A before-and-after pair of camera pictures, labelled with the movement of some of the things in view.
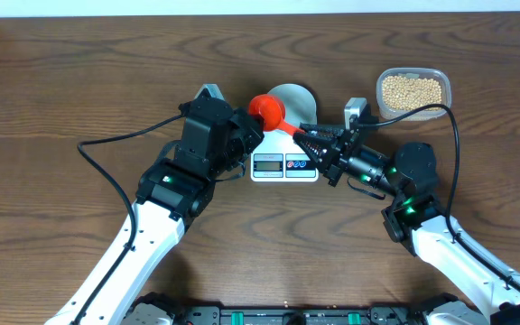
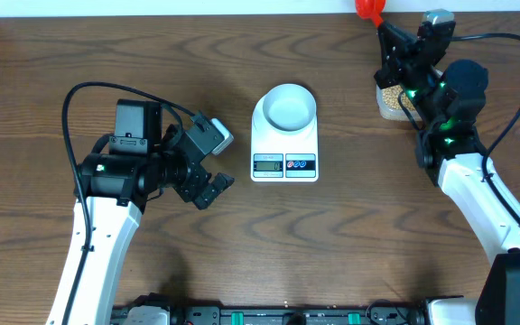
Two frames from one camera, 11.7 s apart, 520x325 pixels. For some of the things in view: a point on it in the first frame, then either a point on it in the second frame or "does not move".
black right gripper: x=347 y=144 → x=394 y=60
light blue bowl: x=300 y=105 does not move
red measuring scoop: x=273 y=111 → x=371 y=9
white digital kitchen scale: x=279 y=158 does not move
